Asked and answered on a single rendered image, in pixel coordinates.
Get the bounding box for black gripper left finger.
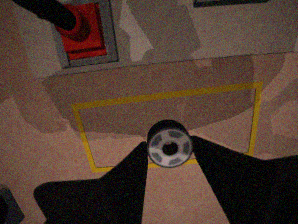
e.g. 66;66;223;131
33;141;148;224

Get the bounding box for yellow rectangular outline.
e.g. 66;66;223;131
71;81;263;173

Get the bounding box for black wheel with grey hub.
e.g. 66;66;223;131
147;119;193;168

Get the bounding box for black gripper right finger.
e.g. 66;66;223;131
191;136;298;224

